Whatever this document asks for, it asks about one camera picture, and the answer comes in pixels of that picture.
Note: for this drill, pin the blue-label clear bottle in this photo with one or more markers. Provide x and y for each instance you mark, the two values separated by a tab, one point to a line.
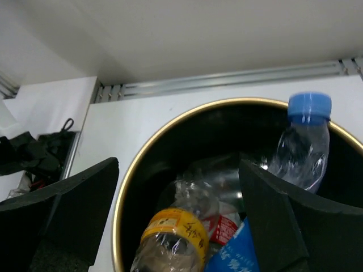
300	159

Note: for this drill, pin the red-label clear water bottle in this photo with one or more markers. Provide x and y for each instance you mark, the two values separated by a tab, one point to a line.
226	227

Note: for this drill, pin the aluminium frame rail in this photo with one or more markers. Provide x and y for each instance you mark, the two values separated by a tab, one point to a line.
101	93

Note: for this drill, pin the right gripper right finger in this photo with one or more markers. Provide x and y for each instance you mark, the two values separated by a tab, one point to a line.
295	230

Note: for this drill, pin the large clear crushed bottle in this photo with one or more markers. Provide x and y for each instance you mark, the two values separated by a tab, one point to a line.
209	188

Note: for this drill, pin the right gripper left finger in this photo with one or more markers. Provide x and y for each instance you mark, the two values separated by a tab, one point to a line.
59	227

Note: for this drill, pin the small orange yellow-capped bottle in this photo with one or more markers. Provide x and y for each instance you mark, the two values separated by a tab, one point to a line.
174	240

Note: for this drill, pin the dark cylindrical bin gold rim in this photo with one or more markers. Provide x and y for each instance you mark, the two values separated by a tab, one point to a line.
249	125

